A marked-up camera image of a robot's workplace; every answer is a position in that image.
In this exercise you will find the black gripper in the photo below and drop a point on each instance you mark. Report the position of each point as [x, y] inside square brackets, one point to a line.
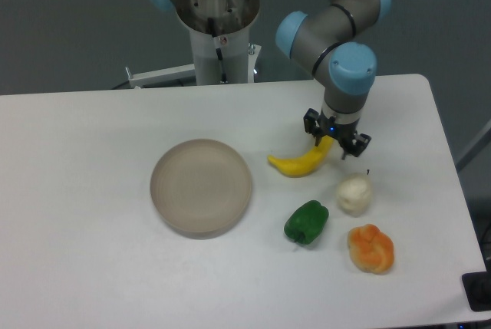
[349, 139]

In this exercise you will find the yellow toy banana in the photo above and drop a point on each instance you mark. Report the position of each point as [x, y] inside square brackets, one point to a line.
[304, 164]

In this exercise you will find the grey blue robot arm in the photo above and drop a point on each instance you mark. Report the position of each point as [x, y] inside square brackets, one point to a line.
[323, 45]

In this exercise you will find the white toy pear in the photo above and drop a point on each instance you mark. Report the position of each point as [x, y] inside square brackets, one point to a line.
[355, 193]

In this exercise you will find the green toy bell pepper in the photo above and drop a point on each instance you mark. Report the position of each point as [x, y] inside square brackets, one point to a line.
[306, 223]

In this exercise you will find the orange toy bread roll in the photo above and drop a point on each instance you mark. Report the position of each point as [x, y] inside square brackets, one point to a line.
[370, 249]

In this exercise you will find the beige round plate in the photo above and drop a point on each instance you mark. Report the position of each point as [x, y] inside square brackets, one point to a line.
[201, 188]

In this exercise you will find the grey metal table leg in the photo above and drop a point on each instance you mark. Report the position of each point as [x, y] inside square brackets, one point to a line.
[474, 147]

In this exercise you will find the black device at table edge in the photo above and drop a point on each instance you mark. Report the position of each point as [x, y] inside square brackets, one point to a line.
[477, 289]

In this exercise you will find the white metal frame bracket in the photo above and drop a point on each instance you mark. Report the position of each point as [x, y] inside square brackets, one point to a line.
[166, 77]

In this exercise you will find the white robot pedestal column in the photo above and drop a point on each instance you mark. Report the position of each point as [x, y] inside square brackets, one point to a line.
[219, 37]

